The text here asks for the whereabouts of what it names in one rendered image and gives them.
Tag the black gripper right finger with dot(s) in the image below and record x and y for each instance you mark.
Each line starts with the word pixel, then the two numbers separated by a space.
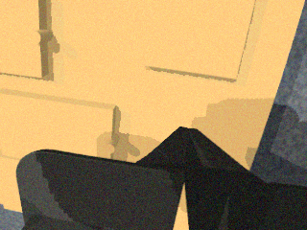
pixel 221 194

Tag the tan square board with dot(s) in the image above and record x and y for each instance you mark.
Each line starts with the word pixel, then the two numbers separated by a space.
pixel 114 78

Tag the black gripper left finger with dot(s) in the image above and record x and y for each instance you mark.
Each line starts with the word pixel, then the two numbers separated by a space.
pixel 108 193

